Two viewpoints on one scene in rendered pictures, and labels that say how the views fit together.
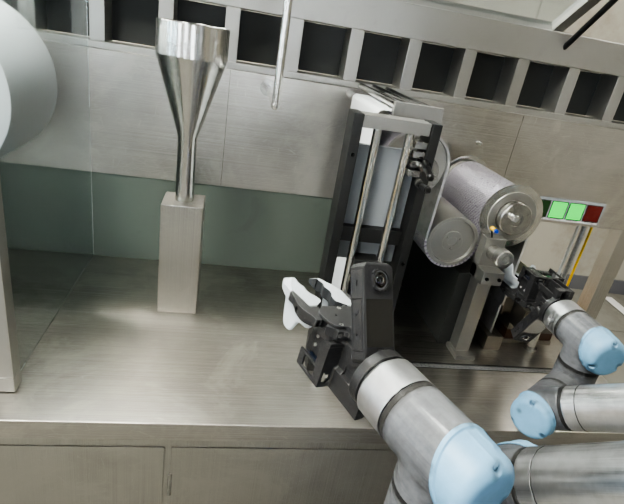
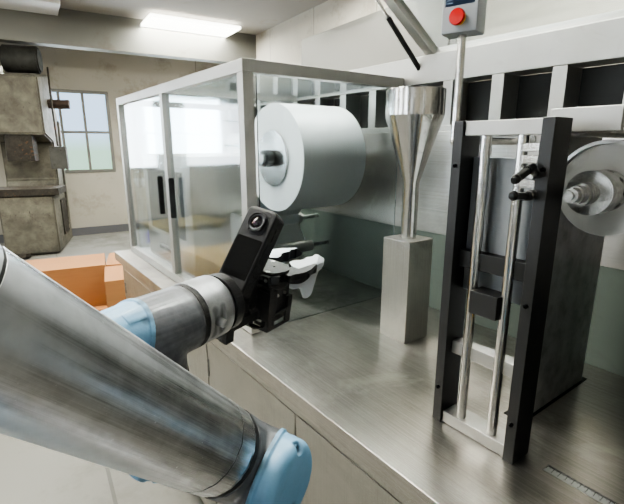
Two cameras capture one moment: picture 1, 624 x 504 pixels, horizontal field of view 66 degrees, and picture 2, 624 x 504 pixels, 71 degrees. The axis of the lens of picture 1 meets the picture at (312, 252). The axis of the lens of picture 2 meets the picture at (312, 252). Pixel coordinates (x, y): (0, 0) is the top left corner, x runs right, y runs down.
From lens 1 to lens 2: 70 cm
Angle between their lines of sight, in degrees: 62
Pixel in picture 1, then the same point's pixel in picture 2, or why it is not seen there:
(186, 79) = (396, 131)
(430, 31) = not seen: outside the picture
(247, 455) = (338, 458)
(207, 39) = (408, 96)
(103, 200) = not seen: hidden behind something
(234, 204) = not seen: hidden behind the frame
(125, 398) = (287, 362)
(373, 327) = (233, 258)
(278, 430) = (343, 435)
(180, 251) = (394, 280)
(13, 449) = (241, 371)
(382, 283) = (254, 223)
